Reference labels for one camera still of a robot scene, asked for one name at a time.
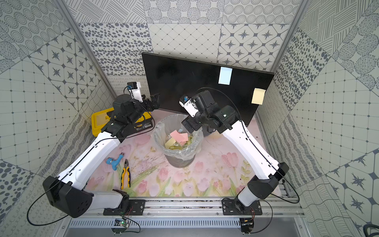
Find pink sticky note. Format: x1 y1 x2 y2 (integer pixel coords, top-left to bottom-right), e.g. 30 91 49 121
178 133 189 146
170 130 180 142

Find light blue sticky note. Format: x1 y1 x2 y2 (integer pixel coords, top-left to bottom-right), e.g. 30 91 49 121
218 67 233 86

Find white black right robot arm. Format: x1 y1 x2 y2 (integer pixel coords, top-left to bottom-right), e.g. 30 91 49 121
179 90 289 208

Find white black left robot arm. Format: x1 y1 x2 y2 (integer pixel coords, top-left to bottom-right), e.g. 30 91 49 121
42 94 160 218

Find black computer monitor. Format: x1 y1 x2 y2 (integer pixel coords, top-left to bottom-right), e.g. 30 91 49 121
142 52 274 125

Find yellow sticky note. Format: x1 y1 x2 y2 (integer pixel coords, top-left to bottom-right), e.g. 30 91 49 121
251 88 266 105

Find grey bin with plastic liner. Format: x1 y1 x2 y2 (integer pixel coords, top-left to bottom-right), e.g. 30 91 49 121
153 114 204 168

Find yellow black toolbox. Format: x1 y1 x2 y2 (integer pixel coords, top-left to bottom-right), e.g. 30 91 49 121
91 108 153 137

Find floral pink table mat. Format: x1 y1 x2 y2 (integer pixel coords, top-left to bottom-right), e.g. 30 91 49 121
84 103 277 198

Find yellow black pliers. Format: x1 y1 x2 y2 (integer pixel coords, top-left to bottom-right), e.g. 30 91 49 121
120 160 131 190

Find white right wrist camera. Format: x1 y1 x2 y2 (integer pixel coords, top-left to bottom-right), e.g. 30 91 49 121
179 95 198 118

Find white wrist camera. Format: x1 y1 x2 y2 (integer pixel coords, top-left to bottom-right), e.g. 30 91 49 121
126 82 143 103
179 95 198 118

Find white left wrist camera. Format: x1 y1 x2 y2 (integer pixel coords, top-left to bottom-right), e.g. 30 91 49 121
126 82 143 103

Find blue handled tool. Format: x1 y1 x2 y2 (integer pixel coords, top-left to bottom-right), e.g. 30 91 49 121
106 153 124 171

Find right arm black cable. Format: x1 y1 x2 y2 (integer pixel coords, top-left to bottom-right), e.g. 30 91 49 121
192 87 300 235

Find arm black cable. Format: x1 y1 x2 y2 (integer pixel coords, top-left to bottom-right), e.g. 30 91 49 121
192 87 300 235
26 97 156 227

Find aluminium mounting rail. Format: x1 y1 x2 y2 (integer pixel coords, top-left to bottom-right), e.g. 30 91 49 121
59 197 306 220

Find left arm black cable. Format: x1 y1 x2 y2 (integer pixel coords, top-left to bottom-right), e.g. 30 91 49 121
26 97 156 227

